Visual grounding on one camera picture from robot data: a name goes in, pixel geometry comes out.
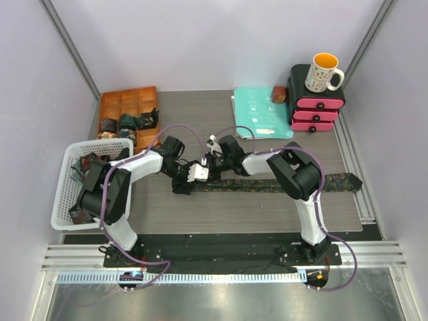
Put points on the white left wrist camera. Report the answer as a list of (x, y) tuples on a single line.
[(198, 172)]

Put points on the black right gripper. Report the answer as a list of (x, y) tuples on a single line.
[(212, 174)]

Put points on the floral mug orange inside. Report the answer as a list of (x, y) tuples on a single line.
[(323, 68)]

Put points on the rolled dark green tie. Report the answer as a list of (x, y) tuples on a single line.
[(127, 122)]

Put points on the white plastic basket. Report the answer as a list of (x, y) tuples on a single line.
[(68, 189)]

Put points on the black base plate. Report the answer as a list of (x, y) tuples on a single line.
[(235, 251)]

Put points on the teal booklet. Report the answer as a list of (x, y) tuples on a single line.
[(253, 108)]

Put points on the small brown box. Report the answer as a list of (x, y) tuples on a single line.
[(279, 94)]

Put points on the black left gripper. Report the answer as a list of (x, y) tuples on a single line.
[(178, 186)]

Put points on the rolled gold floral tie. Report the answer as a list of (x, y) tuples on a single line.
[(106, 135)]

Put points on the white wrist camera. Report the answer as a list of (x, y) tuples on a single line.
[(212, 144), (198, 172)]

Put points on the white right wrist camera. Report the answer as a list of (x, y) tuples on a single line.
[(212, 144)]

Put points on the black pink drawer organizer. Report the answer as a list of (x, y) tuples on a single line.
[(309, 111)]

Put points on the rolled navy dotted tie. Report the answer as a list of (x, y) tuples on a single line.
[(129, 134)]

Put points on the orange wooden compartment tray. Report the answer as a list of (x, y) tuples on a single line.
[(133, 102)]

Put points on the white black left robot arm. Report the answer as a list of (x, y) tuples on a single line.
[(104, 194)]

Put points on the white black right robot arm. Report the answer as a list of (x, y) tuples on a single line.
[(297, 173)]

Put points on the red patterned tie in basket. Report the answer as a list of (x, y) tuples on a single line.
[(79, 173)]

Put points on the rolled brown tie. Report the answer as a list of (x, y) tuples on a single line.
[(108, 125)]

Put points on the dark floral patterned tie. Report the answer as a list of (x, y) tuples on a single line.
[(340, 182)]

